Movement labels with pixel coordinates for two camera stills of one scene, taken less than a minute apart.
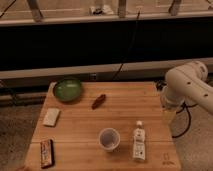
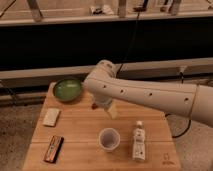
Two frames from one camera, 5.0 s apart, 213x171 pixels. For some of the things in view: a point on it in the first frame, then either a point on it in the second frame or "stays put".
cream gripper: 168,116 to 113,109
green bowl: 67,89 stays put
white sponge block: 51,117 stays put
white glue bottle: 139,142 stays put
